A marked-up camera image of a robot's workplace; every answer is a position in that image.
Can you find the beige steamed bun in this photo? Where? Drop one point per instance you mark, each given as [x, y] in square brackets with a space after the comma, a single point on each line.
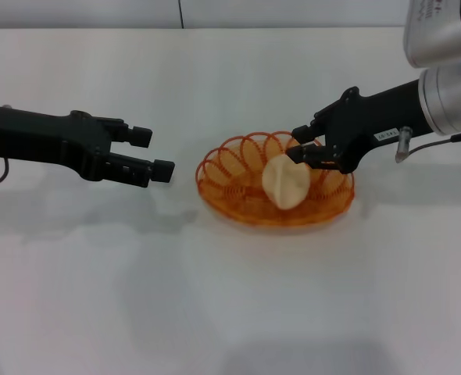
[285, 183]

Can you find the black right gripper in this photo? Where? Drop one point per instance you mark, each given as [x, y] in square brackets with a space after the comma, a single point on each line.
[359, 121]

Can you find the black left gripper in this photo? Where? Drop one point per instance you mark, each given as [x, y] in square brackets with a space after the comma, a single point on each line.
[51, 138]

